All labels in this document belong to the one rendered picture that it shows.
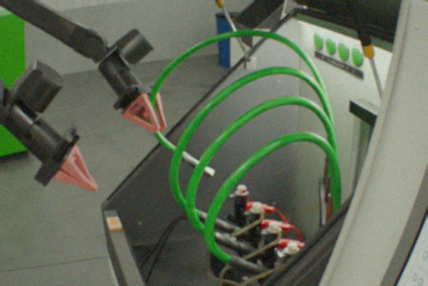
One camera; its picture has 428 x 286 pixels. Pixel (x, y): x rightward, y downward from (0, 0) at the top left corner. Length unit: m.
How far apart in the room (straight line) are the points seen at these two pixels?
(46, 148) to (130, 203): 0.58
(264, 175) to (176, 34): 6.54
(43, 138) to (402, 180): 0.53
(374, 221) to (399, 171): 0.08
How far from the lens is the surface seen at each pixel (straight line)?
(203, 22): 8.04
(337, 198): 0.85
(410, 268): 0.61
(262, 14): 5.04
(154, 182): 1.34
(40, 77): 0.78
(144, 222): 1.38
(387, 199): 0.66
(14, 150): 4.35
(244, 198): 1.05
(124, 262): 1.13
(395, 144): 0.65
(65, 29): 1.14
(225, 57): 7.22
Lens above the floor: 1.57
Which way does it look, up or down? 21 degrees down
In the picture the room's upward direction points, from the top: straight up
